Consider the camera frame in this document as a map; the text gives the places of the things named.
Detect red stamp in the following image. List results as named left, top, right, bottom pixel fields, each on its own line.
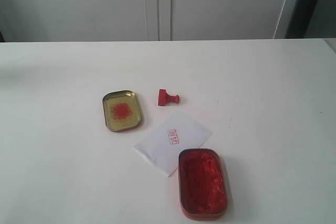
left=157, top=89, right=180, bottom=106

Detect red ink tin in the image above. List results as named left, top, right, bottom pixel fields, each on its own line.
left=178, top=148, right=228, bottom=221

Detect gold tin lid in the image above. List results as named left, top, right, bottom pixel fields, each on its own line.
left=102, top=90, right=143, bottom=132

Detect white paper sheet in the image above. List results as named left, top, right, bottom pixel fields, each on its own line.
left=133, top=111, right=212, bottom=177

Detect white cabinet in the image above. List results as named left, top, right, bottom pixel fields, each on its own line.
left=1, top=0, right=297, bottom=42

